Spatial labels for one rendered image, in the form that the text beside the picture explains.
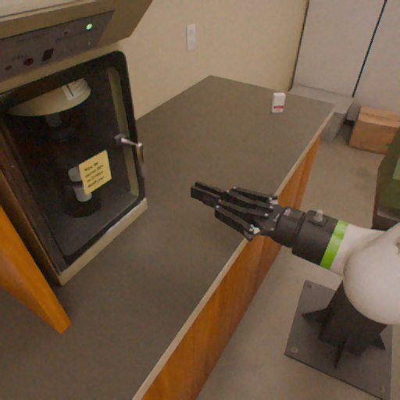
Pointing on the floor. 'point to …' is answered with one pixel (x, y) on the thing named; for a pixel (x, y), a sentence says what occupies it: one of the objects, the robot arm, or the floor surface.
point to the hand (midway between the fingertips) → (207, 194)
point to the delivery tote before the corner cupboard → (328, 101)
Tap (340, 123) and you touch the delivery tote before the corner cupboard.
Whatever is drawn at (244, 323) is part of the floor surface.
